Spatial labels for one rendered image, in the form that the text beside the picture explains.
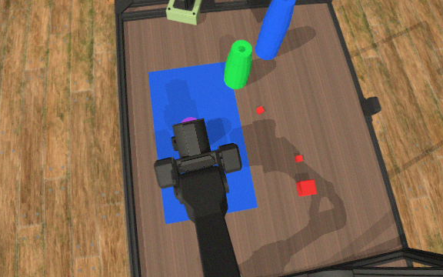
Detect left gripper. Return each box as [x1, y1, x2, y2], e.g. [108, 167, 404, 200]
[154, 142, 242, 189]

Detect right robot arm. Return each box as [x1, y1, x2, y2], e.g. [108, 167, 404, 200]
[173, 0, 195, 11]

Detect blue flat mat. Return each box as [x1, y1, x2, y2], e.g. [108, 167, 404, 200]
[148, 62, 258, 224]

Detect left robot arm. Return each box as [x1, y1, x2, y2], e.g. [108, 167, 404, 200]
[171, 118, 241, 277]

